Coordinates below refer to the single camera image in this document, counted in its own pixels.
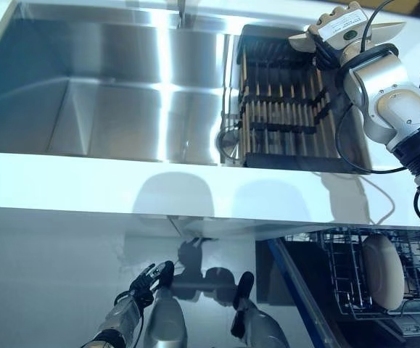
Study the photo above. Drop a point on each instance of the white cabinet door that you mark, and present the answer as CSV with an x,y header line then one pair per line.
x,y
217,228
50,272

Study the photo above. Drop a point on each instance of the chrome kitchen faucet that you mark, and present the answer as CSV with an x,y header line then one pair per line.
x,y
181,9

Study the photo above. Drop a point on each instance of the stainless steel sink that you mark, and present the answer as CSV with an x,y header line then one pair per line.
x,y
104,90

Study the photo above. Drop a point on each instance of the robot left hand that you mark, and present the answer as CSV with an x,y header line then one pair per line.
x,y
149,281

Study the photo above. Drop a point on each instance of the robot leg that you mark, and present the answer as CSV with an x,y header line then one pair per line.
x,y
264,326
168,319

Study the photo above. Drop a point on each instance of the robot right leg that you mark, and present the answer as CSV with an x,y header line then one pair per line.
x,y
264,326

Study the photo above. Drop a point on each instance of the robot left leg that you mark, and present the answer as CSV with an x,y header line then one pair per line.
x,y
168,319

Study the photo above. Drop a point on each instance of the black dish drying rack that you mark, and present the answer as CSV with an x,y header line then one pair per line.
x,y
286,108

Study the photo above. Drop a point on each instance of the open dishwasher door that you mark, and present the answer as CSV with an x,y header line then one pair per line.
x,y
296,290

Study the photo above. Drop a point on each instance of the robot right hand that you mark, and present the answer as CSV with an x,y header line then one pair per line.
x,y
340,32

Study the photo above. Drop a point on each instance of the black robot left foot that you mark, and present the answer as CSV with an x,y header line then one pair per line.
x,y
167,273

